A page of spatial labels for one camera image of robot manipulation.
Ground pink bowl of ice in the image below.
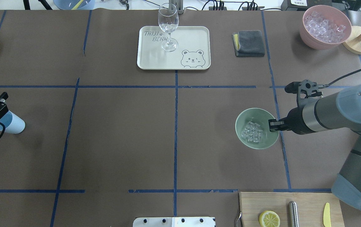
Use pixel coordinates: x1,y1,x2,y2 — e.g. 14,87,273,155
300,5,352,50

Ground yellow plastic knife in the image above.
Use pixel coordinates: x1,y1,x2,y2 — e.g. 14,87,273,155
323,202,331,227

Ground clear wine glass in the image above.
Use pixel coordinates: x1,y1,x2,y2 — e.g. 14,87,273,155
158,3,179,52

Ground cream bear tray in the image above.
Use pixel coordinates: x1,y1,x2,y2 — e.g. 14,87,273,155
137,26,211,70

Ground blue bowl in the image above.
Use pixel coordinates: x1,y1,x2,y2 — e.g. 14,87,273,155
53,0,95,10

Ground black camera tripod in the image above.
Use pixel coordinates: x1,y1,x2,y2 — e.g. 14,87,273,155
22,0,52,10

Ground steel muddler black cap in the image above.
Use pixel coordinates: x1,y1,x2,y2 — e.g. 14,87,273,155
288,201,299,227

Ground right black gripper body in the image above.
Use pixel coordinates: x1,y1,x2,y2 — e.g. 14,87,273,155
281,107,306,135

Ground light blue cup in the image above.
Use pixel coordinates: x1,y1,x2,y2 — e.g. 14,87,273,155
0,111,25,134

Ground light green bowl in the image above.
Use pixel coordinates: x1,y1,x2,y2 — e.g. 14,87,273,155
235,108,279,149

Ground grey yellow folded cloth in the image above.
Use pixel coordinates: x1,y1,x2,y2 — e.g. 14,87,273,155
232,30,265,57

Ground yellow plastic fork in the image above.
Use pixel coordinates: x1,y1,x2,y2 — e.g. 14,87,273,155
71,0,84,10

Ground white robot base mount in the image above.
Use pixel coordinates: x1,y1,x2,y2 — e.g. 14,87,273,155
133,217,216,227

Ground wooden cutting board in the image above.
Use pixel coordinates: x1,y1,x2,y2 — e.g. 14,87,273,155
239,192,345,227

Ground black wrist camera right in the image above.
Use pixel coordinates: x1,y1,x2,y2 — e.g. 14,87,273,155
284,79,329,108

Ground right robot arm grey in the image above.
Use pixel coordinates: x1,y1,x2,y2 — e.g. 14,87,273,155
268,79,361,210

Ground lemon half slice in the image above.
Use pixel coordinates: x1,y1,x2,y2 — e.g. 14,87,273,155
258,210,281,227

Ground clear ice cubes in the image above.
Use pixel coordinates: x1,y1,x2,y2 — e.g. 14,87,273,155
240,121,263,143

